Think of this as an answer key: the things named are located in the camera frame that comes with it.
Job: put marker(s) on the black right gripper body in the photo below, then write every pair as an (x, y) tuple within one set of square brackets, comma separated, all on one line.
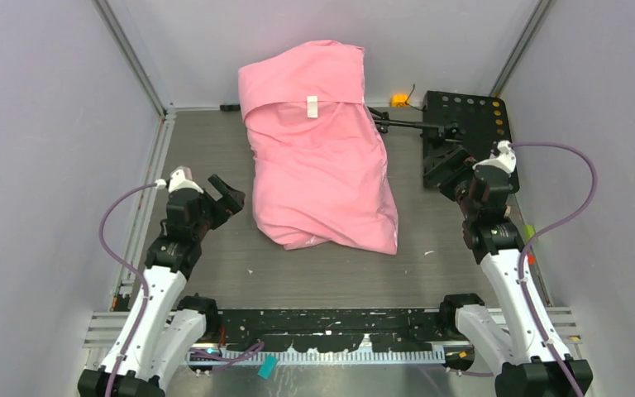
[(460, 162)]

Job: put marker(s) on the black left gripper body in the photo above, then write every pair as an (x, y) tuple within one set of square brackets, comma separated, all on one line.
[(213, 212)]

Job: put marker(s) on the pink pillowcase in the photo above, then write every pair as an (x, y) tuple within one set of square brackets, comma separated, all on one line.
[(321, 166)]

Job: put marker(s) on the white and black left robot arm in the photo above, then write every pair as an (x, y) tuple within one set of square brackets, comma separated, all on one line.
[(161, 326)]

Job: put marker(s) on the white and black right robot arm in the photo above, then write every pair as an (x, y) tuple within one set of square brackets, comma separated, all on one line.
[(527, 356)]

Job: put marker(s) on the black perforated music stand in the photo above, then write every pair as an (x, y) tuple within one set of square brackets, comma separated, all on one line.
[(449, 120)]

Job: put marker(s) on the orange yellow small device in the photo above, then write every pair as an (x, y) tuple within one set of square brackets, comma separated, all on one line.
[(399, 101)]

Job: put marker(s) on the green small block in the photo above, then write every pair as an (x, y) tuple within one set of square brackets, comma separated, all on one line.
[(529, 231)]

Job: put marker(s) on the teal tape piece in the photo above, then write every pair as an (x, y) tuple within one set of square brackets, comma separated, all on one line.
[(267, 367)]

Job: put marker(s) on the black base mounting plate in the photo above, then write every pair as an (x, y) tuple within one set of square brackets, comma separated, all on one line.
[(332, 330)]

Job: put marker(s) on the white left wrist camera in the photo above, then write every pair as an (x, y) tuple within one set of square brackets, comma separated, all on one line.
[(181, 178)]

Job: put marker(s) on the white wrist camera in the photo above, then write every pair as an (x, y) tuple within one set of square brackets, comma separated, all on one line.
[(502, 158), (181, 178)]

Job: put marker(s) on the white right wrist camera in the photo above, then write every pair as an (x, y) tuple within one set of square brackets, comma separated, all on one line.
[(502, 158)]

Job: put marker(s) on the small black wall clip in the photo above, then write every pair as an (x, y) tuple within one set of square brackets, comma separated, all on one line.
[(230, 107)]

